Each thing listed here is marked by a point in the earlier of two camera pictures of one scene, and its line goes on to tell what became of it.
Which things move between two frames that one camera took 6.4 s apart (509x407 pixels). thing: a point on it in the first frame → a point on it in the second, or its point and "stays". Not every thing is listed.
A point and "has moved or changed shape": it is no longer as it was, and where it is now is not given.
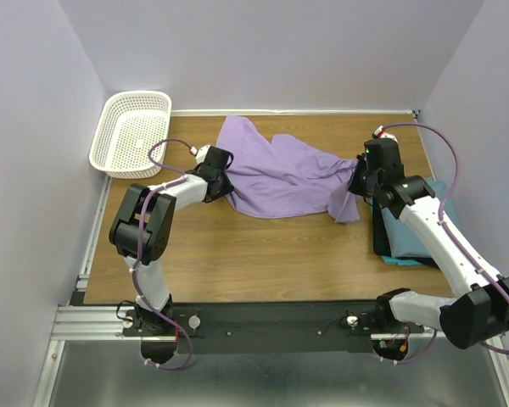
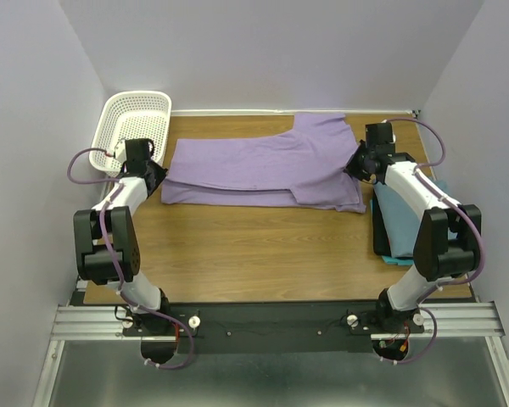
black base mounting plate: x=268 y=327 stays
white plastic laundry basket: x=129 y=124 stays
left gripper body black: x=222 y=175 → x=155 y=178
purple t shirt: x=286 y=177 has moved or changed shape
